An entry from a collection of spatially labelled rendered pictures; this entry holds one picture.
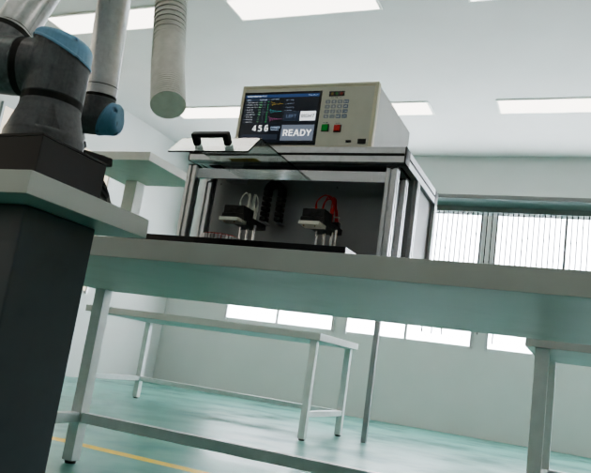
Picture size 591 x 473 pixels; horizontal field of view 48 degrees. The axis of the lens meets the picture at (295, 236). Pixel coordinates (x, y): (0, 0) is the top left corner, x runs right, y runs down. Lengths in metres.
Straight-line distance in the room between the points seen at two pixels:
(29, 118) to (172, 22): 2.15
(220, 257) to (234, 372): 7.49
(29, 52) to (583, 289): 1.12
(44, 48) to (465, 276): 0.91
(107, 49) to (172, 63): 1.62
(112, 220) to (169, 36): 2.16
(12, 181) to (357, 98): 1.09
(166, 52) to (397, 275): 2.16
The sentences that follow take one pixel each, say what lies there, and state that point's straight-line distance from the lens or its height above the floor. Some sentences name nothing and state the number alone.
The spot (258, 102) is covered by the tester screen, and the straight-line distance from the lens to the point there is 2.08.
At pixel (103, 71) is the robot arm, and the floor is 1.09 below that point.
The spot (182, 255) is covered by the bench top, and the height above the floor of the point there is 0.71.
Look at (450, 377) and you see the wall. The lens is 8.08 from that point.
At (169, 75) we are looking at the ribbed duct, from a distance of 3.18.
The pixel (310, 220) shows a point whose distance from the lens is 1.79.
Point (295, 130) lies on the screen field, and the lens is 1.99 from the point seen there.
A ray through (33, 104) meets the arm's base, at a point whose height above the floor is 0.90.
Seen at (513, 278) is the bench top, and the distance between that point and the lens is 1.33.
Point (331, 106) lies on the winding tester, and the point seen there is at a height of 1.25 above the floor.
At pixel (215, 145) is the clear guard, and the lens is 1.77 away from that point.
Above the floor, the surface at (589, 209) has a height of 1.90.
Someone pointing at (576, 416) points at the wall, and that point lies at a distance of 7.96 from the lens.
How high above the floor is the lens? 0.51
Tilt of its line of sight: 11 degrees up
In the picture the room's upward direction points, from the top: 8 degrees clockwise
